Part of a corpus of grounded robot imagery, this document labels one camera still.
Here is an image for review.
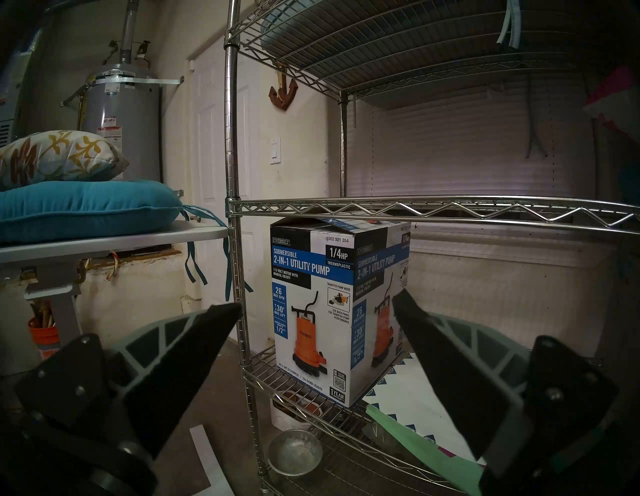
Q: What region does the white adjustable side table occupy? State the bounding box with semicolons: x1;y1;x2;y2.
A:
0;220;229;346

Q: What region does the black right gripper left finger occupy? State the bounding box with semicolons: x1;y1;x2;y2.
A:
15;302;243;458

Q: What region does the grey metal flue pipe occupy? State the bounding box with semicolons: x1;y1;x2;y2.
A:
119;0;141;65

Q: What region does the chrome wire shelf rack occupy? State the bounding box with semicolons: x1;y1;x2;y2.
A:
223;0;640;496

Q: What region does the grey furnace unit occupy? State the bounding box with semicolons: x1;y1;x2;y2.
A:
0;47;26;148

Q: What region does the green paper sheet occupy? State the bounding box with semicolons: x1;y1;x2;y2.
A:
365;404;483;496

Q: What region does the floral print throw pillow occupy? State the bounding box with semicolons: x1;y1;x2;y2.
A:
0;130;129;192

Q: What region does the grey water heater tank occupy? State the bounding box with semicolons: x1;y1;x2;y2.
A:
62;62;185;182

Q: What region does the white window blind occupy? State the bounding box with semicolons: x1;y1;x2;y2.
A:
346;75;601;198

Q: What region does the white round pot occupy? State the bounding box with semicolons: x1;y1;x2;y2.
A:
270;390;326;432

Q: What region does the white zigzag edged paper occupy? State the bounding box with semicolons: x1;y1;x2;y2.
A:
362;352;486;463

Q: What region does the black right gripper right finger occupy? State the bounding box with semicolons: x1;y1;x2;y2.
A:
391;288;619;478

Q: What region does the brown anchor wall decoration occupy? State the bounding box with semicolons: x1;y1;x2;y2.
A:
268;70;299;111

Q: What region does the small metal bowl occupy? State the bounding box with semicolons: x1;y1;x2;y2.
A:
267;429;324;477

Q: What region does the utility pump cardboard box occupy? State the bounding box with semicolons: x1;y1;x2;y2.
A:
270;216;412;408

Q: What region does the teal tufted seat cushion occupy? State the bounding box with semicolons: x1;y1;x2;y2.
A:
0;180;254;302

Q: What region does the orange bucket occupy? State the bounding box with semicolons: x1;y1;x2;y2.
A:
27;300;62;361

